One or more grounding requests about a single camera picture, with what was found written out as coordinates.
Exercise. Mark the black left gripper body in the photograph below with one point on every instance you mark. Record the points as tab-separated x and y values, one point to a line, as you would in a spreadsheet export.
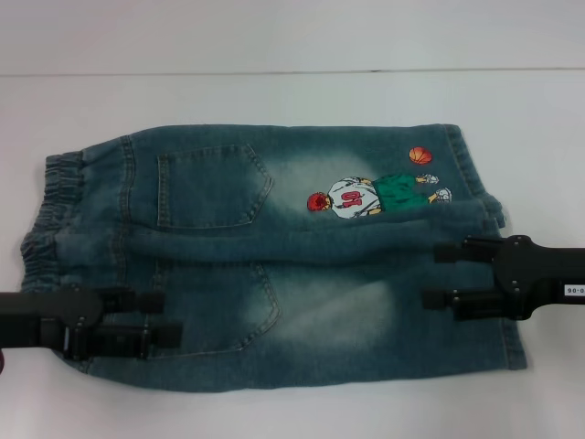
45	311

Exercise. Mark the blue denim shorts with embroidery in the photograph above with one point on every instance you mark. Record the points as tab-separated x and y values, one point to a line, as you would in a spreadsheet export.
320	274

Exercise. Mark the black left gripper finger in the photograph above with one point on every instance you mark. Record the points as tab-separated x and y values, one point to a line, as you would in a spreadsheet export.
146	303
160	338

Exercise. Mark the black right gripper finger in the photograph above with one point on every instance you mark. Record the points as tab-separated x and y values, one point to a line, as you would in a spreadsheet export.
475	302
475	251

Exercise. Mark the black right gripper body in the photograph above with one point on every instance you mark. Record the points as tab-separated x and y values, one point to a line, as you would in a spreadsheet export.
539	274

